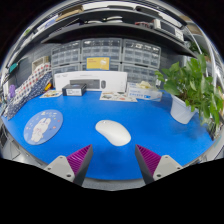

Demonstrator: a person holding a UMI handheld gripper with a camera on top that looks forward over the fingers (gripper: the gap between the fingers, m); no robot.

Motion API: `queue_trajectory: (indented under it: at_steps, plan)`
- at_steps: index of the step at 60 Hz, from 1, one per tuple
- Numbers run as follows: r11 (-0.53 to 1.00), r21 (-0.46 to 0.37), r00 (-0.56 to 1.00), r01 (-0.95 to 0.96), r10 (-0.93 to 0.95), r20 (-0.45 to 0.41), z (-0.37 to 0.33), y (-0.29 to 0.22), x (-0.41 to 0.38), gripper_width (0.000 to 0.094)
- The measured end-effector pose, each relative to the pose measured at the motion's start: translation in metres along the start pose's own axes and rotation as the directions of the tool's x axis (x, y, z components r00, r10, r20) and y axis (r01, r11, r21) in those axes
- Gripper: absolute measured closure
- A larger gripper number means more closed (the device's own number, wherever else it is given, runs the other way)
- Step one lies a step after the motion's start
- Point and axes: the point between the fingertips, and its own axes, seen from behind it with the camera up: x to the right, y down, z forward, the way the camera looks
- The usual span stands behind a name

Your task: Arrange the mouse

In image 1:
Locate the purple toy figure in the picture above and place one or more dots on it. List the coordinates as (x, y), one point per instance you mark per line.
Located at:
(12, 91)

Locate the yellow card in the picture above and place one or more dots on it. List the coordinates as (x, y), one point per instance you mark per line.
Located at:
(97, 63)

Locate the overhead shelf unit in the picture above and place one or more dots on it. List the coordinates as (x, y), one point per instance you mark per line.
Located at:
(110, 28)

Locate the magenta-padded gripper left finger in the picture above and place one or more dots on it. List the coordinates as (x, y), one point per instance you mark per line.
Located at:
(78, 161)

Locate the white basket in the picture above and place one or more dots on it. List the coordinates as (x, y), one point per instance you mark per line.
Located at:
(40, 63)

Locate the white computer mouse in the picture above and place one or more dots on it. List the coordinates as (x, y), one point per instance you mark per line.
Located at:
(113, 132)

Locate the clear drawer parts cabinet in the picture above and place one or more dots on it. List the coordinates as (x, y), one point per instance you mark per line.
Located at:
(138, 75)
(66, 53)
(141, 53)
(101, 49)
(65, 69)
(115, 66)

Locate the large sticker sheet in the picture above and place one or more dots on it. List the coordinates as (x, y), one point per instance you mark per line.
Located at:
(117, 97)

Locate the small sticker sheet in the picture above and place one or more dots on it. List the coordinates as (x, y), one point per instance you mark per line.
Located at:
(50, 94)

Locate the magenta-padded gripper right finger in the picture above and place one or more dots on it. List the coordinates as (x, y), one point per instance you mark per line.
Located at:
(150, 161)

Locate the long white keyboard box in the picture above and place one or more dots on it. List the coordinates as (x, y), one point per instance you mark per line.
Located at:
(91, 77)

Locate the round blue rabbit-print mouse pad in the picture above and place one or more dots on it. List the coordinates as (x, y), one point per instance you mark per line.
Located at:
(42, 127)

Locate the blue-white glove box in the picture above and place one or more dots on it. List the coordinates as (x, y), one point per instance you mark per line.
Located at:
(144, 92)

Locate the small black box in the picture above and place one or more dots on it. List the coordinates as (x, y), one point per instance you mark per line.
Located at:
(74, 90)

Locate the green plant in white pot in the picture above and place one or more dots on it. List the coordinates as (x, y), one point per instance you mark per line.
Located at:
(190, 86)

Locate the checkered and dotted cloth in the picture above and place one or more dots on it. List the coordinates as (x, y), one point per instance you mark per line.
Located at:
(28, 88)

